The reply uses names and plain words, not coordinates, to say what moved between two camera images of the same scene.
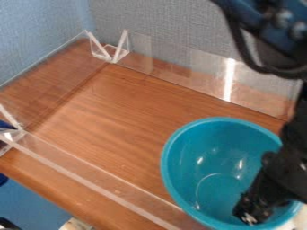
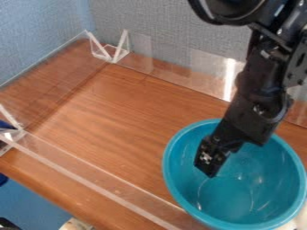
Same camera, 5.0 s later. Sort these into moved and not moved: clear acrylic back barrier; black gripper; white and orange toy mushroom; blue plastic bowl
Moved: black gripper
Not moved: blue plastic bowl; white and orange toy mushroom; clear acrylic back barrier
